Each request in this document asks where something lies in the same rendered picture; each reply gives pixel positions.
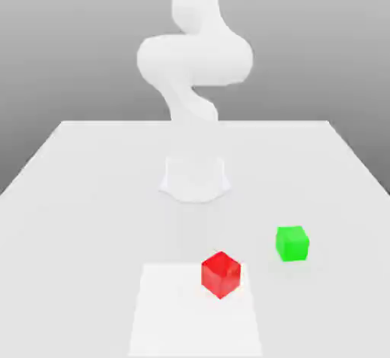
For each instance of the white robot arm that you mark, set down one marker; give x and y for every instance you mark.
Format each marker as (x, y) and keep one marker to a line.
(195, 59)

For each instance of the small red cube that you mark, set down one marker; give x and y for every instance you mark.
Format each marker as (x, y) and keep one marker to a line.
(220, 275)

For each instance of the small green cube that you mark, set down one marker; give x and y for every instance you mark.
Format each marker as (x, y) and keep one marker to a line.
(292, 244)

